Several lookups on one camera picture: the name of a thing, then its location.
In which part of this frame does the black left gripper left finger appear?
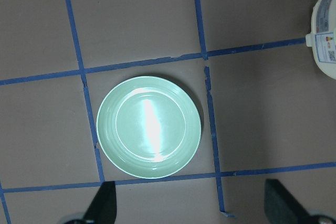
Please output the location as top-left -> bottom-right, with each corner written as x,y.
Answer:
83,181 -> 117,224

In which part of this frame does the green plate near left arm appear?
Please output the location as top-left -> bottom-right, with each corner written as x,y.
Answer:
96,76 -> 202,179

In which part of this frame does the white rice cooker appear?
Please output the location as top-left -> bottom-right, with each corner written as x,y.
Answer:
306,0 -> 335,79

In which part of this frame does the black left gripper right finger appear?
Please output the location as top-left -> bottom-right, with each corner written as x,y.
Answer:
264,179 -> 314,224

